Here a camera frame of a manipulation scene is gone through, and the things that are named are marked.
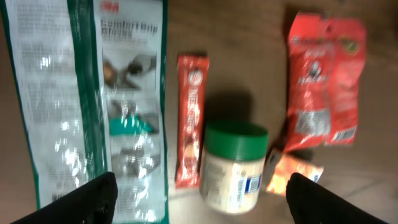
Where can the green lid white jar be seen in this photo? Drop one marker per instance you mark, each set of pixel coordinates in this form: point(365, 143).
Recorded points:
point(232, 165)

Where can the red snack bag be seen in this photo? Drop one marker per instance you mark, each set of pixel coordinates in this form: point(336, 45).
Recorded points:
point(326, 60)

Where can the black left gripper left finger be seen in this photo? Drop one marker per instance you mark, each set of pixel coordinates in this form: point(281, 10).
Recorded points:
point(92, 203)

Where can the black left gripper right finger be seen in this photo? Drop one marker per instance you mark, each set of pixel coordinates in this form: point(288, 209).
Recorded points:
point(310, 203)

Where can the green white gloves package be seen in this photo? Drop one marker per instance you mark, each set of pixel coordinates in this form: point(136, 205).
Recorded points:
point(90, 78)

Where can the red Nescafe stick sachet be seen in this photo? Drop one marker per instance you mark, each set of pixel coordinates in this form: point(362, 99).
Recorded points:
point(192, 77)

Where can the orange small box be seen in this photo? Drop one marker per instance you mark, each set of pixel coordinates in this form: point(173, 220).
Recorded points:
point(280, 166)

